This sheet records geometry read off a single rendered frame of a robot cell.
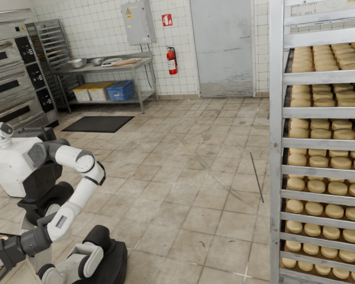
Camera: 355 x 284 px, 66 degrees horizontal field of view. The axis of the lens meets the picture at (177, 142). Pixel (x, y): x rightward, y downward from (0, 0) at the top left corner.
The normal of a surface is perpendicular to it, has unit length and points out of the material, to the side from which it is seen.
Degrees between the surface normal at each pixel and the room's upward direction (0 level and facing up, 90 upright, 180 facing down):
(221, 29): 90
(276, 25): 90
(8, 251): 90
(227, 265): 0
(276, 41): 90
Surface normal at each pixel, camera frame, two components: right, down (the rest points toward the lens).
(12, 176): -0.28, 0.47
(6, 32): 0.92, 0.04
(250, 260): -0.15, -0.88
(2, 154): -0.31, -0.29
